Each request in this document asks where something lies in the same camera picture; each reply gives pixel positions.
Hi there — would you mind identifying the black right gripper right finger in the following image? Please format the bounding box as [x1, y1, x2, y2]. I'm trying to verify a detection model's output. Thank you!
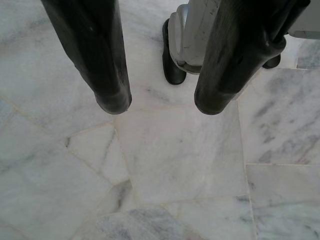
[193, 0, 312, 116]

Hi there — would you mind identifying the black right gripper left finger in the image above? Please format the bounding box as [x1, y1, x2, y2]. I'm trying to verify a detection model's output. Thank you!
[41, 0, 133, 115]

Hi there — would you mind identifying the silver robot right leg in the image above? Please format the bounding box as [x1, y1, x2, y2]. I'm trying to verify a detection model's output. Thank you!
[161, 0, 219, 86]

